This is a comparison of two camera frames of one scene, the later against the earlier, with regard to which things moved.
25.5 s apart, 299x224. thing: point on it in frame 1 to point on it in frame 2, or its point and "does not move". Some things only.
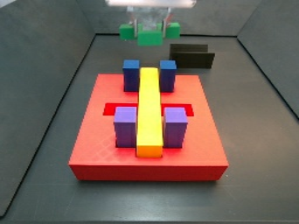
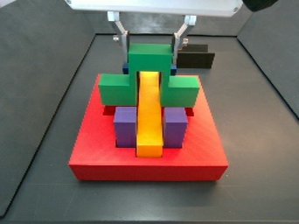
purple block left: (174, 127) does not move
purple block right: (126, 127) does not move
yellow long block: (149, 130) does not move
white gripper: (153, 3) to (203, 8)
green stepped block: (150, 37) to (181, 89)
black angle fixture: (191, 55) does not move
